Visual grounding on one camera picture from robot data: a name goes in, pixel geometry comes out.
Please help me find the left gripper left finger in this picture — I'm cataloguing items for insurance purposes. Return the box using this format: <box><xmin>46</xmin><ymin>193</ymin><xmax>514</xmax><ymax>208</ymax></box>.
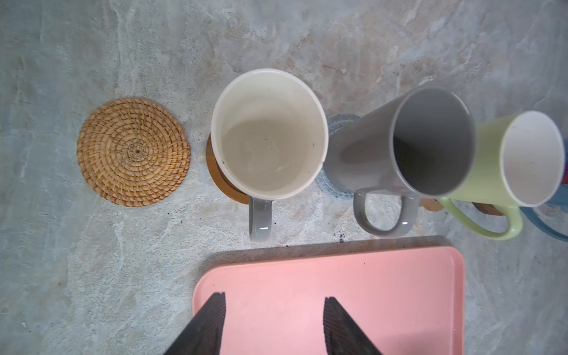
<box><xmin>164</xmin><ymin>292</ymin><xmax>226</xmax><ymax>355</ymax></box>

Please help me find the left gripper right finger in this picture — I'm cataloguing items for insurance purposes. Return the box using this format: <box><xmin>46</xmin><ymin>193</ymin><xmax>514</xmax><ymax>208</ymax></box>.
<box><xmin>322</xmin><ymin>297</ymin><xmax>381</xmax><ymax>355</ymax></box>

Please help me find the blue woven round coaster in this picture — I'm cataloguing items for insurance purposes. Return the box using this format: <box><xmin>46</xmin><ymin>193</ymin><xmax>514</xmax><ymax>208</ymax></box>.
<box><xmin>315</xmin><ymin>114</ymin><xmax>359</xmax><ymax>201</ymax></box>

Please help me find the cork paw print coaster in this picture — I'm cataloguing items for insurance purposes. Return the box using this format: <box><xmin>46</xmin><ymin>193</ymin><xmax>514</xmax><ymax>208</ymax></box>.
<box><xmin>419</xmin><ymin>199</ymin><xmax>444</xmax><ymax>212</ymax></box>

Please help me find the brown wooden coaster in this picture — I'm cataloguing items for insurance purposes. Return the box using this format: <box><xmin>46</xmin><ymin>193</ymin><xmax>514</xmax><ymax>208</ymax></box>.
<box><xmin>473</xmin><ymin>203</ymin><xmax>504</xmax><ymax>217</ymax></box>
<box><xmin>206</xmin><ymin>136</ymin><xmax>249</xmax><ymax>205</ymax></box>

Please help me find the woven rattan coaster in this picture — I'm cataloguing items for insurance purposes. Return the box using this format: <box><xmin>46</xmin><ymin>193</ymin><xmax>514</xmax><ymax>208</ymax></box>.
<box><xmin>76</xmin><ymin>98</ymin><xmax>191</xmax><ymax>207</ymax></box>

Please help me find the dark grey mug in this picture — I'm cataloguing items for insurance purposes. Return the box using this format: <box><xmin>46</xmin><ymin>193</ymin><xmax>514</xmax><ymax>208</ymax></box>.
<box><xmin>323</xmin><ymin>87</ymin><xmax>476</xmax><ymax>238</ymax></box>

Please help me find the grey handled white mug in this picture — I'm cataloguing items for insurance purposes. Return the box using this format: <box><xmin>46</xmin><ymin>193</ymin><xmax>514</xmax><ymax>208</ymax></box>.
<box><xmin>211</xmin><ymin>68</ymin><xmax>329</xmax><ymax>241</ymax></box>

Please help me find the green mug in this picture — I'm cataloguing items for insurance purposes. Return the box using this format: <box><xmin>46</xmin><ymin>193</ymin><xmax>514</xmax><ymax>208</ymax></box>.
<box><xmin>438</xmin><ymin>111</ymin><xmax>565</xmax><ymax>241</ymax></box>

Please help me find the blue floral mug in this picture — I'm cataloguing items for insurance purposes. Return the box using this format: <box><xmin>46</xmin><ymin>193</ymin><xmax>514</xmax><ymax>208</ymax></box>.
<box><xmin>521</xmin><ymin>138</ymin><xmax>567</xmax><ymax>242</ymax></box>

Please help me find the pink silicone tray mat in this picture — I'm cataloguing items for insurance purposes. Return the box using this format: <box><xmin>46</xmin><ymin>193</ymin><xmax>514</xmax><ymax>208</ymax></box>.
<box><xmin>192</xmin><ymin>246</ymin><xmax>465</xmax><ymax>354</ymax></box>

